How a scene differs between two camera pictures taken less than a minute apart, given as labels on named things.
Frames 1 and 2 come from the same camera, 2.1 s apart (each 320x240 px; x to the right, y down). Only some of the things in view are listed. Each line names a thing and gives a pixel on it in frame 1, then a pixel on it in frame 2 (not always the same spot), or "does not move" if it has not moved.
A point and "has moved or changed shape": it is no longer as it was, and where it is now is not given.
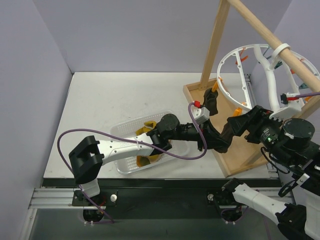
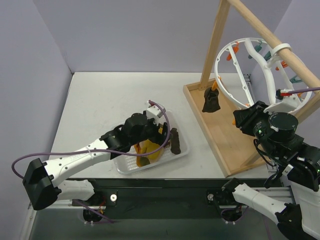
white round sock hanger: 287,94 has moved or changed shape
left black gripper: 202,135 to 161,133
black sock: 220,142 has moved or changed shape
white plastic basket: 128,128 does not move
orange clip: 214,88 does not move
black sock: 210,101 does not move
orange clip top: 243,58 to 229,57
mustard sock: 142,161 does not move
